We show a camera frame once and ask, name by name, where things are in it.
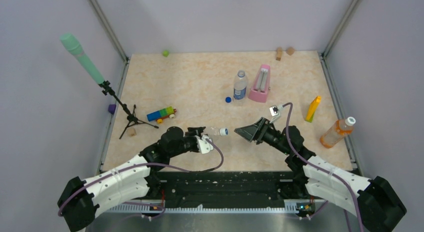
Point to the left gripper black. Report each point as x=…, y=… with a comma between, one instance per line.
x=193, y=132

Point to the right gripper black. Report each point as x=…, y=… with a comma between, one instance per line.
x=249, y=132

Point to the clear bottle white cap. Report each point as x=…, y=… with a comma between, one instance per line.
x=212, y=131

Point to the clear bottle blue label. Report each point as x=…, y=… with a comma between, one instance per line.
x=240, y=86

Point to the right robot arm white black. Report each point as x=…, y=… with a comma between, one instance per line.
x=373, y=201

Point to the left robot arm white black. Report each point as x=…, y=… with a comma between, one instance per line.
x=83, y=200

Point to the orange juice bottle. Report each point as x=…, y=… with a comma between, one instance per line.
x=340, y=129

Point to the pink metronome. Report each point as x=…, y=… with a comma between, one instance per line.
x=260, y=88

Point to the toy brick car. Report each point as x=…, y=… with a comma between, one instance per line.
x=160, y=115

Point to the wooden cube near tripod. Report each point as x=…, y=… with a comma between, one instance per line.
x=131, y=132

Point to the black microphone tripod stand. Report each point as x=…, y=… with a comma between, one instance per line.
x=132, y=119

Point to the tall wooden block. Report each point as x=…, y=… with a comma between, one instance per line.
x=279, y=53

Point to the purple small block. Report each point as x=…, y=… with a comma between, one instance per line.
x=112, y=108

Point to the small wooden cube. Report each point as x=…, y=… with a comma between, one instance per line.
x=290, y=51

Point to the green small cube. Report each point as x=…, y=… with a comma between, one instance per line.
x=165, y=53

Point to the green microphone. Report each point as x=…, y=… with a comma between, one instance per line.
x=73, y=46

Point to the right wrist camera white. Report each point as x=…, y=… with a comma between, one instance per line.
x=276, y=111

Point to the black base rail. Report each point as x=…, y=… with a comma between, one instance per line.
x=220, y=190

